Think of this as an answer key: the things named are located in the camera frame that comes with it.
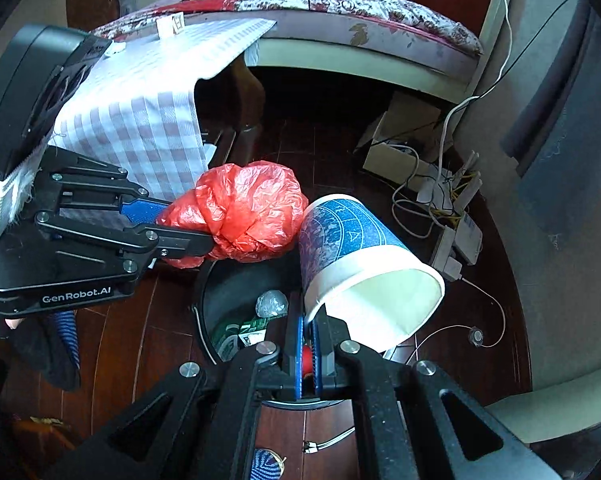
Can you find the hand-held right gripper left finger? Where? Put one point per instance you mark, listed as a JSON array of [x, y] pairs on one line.
[[300, 355]]

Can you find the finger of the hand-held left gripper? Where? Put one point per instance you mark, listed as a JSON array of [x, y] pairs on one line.
[[180, 244], [140, 207]]

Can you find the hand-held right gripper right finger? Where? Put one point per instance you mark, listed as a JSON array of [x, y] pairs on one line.
[[314, 360]]

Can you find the green and white carton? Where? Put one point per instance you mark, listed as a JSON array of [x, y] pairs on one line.
[[240, 337]]

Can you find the black trash bin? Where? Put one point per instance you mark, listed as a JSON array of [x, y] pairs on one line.
[[230, 290]]

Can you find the red plastic bag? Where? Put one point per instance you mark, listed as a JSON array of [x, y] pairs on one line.
[[250, 210]]

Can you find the blue patterned paper cup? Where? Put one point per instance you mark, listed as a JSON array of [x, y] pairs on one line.
[[350, 245]]

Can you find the person's left hand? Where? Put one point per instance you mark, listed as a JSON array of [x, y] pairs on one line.
[[12, 323]]

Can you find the clear crumpled plastic wad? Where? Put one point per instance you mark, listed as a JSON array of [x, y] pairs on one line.
[[271, 304]]

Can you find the checkered tablecloth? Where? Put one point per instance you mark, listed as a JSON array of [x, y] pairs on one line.
[[130, 110]]

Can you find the blue striped object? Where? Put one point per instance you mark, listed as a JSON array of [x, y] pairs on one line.
[[268, 465]]

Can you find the white frayed cloth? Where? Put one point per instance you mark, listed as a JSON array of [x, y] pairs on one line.
[[0, 205]]

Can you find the small white packet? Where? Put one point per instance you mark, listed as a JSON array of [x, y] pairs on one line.
[[170, 25]]

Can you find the dark cloth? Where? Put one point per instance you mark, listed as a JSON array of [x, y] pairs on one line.
[[50, 350]]

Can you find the white power strip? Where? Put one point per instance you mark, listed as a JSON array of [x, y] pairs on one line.
[[463, 242]]

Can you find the white plastic device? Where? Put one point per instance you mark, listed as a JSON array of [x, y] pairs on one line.
[[448, 182]]

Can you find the cardboard box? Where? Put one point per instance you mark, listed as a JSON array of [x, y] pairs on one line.
[[395, 140]]

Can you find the white bed with red headboard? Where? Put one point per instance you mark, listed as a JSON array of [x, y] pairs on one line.
[[360, 67]]

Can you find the floral bed sheet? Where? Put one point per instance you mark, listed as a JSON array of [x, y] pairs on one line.
[[370, 10]]

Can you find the blue-grey curtain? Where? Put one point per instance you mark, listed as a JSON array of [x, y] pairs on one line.
[[570, 125]]

